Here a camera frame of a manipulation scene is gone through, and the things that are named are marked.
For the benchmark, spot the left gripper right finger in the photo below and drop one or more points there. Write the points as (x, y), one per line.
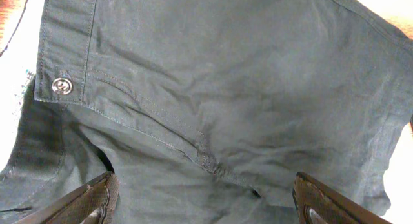
(316, 203)

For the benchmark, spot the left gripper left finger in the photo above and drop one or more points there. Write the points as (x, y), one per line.
(92, 203)

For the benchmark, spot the black shorts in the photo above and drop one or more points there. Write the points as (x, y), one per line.
(205, 110)

